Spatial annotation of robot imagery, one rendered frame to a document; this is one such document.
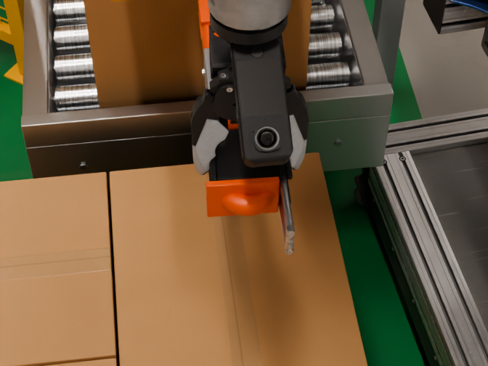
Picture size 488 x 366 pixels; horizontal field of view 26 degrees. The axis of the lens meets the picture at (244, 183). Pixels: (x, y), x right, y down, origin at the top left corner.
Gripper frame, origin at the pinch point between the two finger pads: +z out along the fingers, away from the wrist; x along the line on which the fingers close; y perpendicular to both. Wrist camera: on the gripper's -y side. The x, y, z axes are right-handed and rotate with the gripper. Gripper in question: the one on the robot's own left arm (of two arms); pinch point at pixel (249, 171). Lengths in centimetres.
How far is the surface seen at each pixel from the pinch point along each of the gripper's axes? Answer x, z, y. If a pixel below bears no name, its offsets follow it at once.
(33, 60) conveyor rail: 36, 61, 84
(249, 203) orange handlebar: 0.4, -0.7, -4.9
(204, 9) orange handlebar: 3.4, -1.3, 24.1
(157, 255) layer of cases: 12, 66, 38
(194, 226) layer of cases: 6, 66, 44
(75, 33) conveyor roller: 28, 66, 97
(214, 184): 3.7, -2.3, -3.4
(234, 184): 1.7, -2.2, -3.6
